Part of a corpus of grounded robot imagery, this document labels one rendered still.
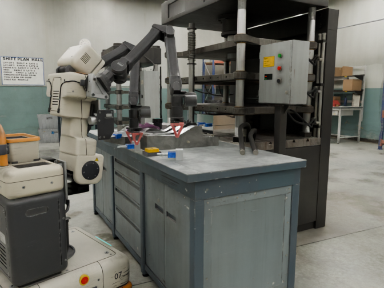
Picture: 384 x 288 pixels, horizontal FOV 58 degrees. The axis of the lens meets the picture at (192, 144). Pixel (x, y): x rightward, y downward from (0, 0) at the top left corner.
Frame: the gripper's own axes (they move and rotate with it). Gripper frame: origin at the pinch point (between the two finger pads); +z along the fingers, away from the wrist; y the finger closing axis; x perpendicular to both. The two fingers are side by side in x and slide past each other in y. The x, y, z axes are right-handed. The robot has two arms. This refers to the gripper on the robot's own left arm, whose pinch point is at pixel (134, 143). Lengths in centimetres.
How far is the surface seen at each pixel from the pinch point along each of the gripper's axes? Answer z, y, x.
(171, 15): -102, 108, -78
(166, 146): 2.7, -6.5, -17.4
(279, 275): 67, -66, -55
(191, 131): -5.4, -6.7, -34.6
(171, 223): 37, -40, -4
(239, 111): -17, 4, -79
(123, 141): 1.9, 24.2, -1.3
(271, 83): -36, -14, -92
